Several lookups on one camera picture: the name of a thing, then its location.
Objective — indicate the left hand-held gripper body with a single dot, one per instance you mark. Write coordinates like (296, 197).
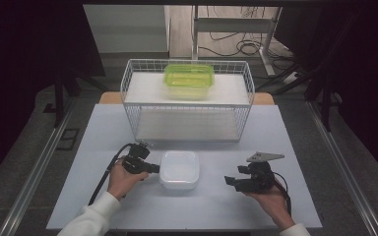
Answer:
(138, 160)

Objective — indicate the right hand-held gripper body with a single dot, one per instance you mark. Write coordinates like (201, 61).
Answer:
(261, 177)

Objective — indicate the white plastic container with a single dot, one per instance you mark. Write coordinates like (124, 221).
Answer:
(179, 168)

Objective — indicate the green-lidded clear container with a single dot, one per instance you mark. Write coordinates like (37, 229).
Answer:
(188, 80)

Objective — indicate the person's left hand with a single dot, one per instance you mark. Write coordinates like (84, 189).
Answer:
(121, 182)

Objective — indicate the person's right hand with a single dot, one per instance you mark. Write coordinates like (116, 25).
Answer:
(277, 206)

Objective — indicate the wooden table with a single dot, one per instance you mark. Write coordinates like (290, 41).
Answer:
(110, 98)

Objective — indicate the black stand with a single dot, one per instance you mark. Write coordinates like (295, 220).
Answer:
(321, 95)
(64, 88)

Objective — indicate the white cabinet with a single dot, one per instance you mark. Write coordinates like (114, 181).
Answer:
(128, 29)

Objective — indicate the aluminium rail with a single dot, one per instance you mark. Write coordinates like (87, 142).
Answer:
(36, 170)
(344, 170)

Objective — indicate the white metal desk frame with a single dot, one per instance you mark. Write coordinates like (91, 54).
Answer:
(233, 24)

